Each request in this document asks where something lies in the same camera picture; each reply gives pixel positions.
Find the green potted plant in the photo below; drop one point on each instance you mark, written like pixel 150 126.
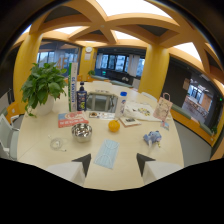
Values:
pixel 44 85

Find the red printed booklet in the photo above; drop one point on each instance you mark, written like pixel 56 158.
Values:
pixel 72 119

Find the orange fruit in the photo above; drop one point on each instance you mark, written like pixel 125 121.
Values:
pixel 114 125

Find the clear bottle with blue cap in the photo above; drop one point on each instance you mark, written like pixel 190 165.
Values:
pixel 121 104

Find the flat printed leaflet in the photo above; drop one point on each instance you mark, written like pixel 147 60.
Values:
pixel 101 115

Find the dark blue pump bottle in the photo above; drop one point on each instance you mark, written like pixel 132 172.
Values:
pixel 81 98

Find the white chair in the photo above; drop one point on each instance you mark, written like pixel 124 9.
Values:
pixel 7 136

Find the small printed card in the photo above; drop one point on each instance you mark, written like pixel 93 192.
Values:
pixel 129 121

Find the blue plush elephant toy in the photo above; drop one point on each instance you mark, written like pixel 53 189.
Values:
pixel 152 137

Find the light blue face mask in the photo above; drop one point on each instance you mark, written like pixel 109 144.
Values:
pixel 107 153

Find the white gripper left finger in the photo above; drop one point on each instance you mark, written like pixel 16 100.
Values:
pixel 71 170

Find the white plant pot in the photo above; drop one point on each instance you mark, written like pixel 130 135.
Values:
pixel 44 107

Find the small colourful sticker card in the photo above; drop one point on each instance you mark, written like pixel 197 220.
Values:
pixel 164 125

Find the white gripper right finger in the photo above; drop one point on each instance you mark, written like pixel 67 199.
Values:
pixel 154 169

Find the white printed tote bag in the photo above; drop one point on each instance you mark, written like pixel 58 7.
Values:
pixel 141 111

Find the round wall clock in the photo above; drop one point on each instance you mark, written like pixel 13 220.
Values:
pixel 88 49

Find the tall green white box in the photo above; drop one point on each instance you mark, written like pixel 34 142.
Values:
pixel 72 87

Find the metal bowl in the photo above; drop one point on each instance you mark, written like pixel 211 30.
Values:
pixel 81 131

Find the patterned paper gift bag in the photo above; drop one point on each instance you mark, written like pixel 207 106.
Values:
pixel 163 108

